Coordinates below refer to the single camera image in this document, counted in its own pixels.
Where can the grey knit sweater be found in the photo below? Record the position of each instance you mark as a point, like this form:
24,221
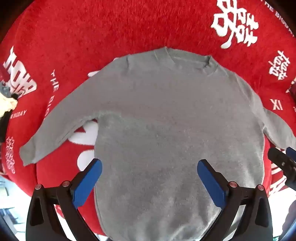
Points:
161,115

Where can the red printed pillow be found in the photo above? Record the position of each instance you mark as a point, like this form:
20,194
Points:
292,89

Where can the red printed blanket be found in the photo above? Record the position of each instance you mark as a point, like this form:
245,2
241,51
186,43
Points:
92,34

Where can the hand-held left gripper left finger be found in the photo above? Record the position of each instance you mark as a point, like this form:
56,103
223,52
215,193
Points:
89,178

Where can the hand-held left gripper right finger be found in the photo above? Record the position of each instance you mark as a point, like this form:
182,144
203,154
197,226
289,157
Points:
209,179

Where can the cream cloth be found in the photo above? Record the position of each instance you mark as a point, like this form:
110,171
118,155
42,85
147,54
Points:
7,104

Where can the black cloth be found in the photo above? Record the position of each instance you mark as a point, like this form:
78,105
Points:
4,125

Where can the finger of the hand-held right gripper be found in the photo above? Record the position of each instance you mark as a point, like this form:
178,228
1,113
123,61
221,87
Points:
291,153
281,160

